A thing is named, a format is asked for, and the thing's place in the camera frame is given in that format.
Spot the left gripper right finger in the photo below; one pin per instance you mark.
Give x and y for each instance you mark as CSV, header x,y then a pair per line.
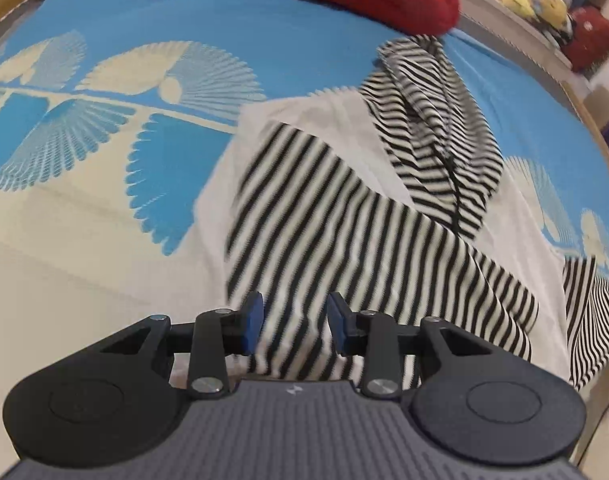
x,y
473,399

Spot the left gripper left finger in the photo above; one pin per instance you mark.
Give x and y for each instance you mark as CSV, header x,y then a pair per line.
x,y
120,397

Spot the black white striped garment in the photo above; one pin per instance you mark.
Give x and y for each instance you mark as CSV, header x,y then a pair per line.
x,y
395,196

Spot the blue cream patterned bedsheet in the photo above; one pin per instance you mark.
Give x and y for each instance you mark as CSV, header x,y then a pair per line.
x,y
114,114

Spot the dark red cushion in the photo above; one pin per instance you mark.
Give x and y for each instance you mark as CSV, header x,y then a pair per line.
x,y
589,48

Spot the yellow plush toy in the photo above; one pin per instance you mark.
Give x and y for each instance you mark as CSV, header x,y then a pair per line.
x,y
549,17

